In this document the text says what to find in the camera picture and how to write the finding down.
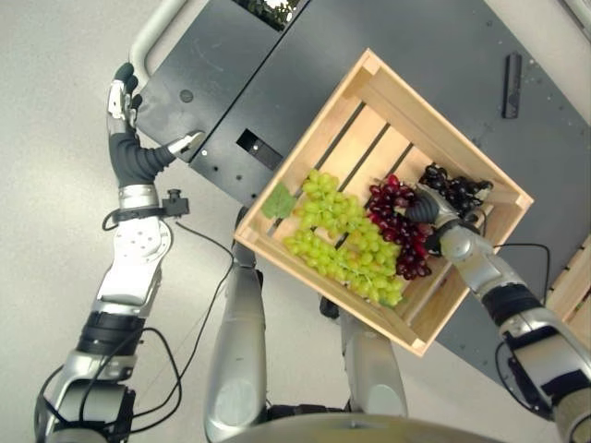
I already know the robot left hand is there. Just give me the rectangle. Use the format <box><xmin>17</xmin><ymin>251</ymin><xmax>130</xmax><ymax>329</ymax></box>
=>
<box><xmin>106</xmin><ymin>62</ymin><xmax>206</xmax><ymax>211</ymax></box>

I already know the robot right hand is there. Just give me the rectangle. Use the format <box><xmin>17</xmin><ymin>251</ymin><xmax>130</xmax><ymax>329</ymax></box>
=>
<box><xmin>404</xmin><ymin>181</ymin><xmax>495</xmax><ymax>232</ymax></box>

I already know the black grape bunch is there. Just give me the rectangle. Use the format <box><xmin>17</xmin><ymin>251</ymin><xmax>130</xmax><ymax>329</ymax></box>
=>
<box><xmin>418</xmin><ymin>162</ymin><xmax>494</xmax><ymax>218</ymax></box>

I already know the red grape bunch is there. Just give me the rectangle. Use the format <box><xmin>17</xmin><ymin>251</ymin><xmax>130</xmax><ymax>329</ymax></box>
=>
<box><xmin>365</xmin><ymin>173</ymin><xmax>436</xmax><ymax>281</ymax></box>

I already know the green grape bunch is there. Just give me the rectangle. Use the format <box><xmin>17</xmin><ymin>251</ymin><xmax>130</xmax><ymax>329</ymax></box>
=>
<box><xmin>282</xmin><ymin>168</ymin><xmax>407</xmax><ymax>308</ymax></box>

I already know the wooden slatted crate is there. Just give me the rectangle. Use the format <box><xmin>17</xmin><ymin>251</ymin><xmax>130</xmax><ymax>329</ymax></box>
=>
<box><xmin>546</xmin><ymin>233</ymin><xmax>591</xmax><ymax>334</ymax></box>
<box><xmin>233</xmin><ymin>47</ymin><xmax>536</xmax><ymax>357</ymax></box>

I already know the green grape leaf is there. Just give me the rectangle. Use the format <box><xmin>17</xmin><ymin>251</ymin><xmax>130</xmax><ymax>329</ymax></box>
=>
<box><xmin>260</xmin><ymin>182</ymin><xmax>298</xmax><ymax>221</ymax></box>

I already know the small black rectangular bar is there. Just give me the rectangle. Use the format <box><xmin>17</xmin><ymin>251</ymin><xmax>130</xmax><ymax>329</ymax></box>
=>
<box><xmin>501</xmin><ymin>52</ymin><xmax>524</xmax><ymax>120</ymax></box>

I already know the silver robot right leg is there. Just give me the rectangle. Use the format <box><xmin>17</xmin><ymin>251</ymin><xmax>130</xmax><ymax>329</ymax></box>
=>
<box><xmin>318</xmin><ymin>296</ymin><xmax>410</xmax><ymax>419</ymax></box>

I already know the silver robot leg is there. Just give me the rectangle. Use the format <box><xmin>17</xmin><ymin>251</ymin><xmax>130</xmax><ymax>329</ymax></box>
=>
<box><xmin>318</xmin><ymin>296</ymin><xmax>410</xmax><ymax>419</ymax></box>
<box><xmin>202</xmin><ymin>206</ymin><xmax>270</xmax><ymax>443</ymax></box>

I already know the silver robot left leg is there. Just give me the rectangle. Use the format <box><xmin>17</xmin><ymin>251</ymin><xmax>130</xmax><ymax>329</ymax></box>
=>
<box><xmin>202</xmin><ymin>206</ymin><xmax>270</xmax><ymax>443</ymax></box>

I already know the silver robot torso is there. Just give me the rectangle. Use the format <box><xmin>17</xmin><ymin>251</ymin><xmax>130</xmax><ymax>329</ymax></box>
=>
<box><xmin>220</xmin><ymin>404</ymin><xmax>562</xmax><ymax>443</ymax></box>

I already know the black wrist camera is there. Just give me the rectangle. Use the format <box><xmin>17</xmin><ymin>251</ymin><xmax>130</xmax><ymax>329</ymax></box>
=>
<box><xmin>161</xmin><ymin>188</ymin><xmax>191</xmax><ymax>217</ymax></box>

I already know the silver cart handle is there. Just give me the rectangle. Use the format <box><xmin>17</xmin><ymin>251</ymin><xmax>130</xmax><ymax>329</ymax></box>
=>
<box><xmin>128</xmin><ymin>0</ymin><xmax>187</xmax><ymax>80</ymax></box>

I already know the thin black cable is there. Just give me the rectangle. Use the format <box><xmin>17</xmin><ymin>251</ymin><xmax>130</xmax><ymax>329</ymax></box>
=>
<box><xmin>492</xmin><ymin>243</ymin><xmax>553</xmax><ymax>293</ymax></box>
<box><xmin>131</xmin><ymin>220</ymin><xmax>236</xmax><ymax>435</ymax></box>

